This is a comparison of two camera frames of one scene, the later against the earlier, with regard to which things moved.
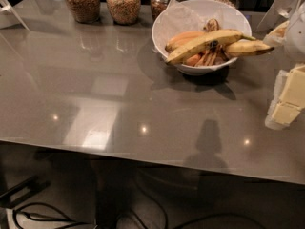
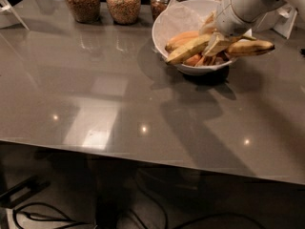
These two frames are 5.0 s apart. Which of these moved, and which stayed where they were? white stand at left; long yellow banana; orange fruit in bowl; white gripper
Moved: white gripper
Stayed: orange fruit in bowl; white stand at left; long yellow banana
